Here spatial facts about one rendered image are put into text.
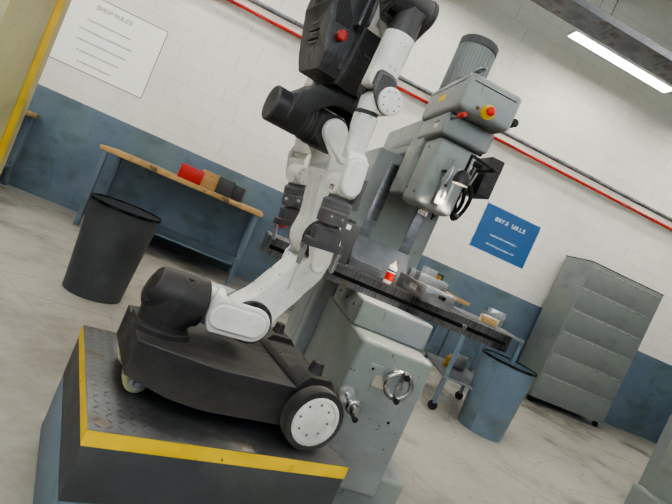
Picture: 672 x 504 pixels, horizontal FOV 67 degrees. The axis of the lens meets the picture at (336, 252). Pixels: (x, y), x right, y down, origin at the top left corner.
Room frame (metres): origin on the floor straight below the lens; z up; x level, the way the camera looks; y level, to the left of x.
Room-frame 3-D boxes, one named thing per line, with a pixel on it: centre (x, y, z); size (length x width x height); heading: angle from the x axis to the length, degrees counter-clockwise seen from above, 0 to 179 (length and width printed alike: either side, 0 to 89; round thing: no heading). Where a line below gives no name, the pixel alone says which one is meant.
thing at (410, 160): (2.55, -0.26, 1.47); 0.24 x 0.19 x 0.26; 102
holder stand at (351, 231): (2.32, 0.06, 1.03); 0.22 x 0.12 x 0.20; 109
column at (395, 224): (2.97, -0.17, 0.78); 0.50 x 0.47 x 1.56; 12
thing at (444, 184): (2.25, -0.32, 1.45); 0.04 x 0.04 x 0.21; 12
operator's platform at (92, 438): (1.65, 0.20, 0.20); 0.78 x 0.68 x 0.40; 120
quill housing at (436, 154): (2.37, -0.30, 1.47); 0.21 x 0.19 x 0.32; 102
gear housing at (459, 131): (2.40, -0.29, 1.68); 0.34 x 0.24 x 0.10; 12
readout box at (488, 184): (2.72, -0.56, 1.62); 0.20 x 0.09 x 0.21; 12
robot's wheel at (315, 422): (1.54, -0.14, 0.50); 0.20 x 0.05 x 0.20; 120
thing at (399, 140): (2.85, -0.19, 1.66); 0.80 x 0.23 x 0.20; 12
